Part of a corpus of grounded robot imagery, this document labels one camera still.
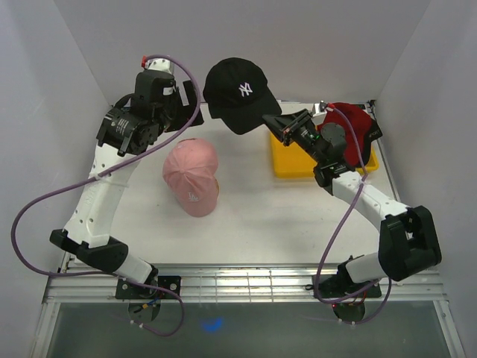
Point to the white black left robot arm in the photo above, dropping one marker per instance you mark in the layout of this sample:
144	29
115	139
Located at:
126	131

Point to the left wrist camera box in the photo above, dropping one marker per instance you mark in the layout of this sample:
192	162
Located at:
161	64

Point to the red baseball cap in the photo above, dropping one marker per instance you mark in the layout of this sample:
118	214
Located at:
346	115

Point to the aluminium front rail frame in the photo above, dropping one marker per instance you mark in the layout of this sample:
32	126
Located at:
234	311

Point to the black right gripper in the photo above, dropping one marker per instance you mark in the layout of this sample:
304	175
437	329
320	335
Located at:
281	123

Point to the yellow plastic bin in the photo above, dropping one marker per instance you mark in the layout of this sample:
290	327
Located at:
293	162

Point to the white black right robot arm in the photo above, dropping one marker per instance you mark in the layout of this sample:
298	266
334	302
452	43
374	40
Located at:
408	242

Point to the black sport baseball cap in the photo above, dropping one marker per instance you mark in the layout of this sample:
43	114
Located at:
372	141

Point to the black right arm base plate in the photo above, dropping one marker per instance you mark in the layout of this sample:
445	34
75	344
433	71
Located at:
330	286

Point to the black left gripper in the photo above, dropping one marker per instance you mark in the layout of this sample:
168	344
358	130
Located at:
188	110

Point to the pink baseball cap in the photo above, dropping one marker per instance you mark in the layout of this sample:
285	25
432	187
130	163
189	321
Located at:
189	171

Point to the black Yankees baseball cap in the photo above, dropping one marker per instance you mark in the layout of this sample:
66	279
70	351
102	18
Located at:
236	92

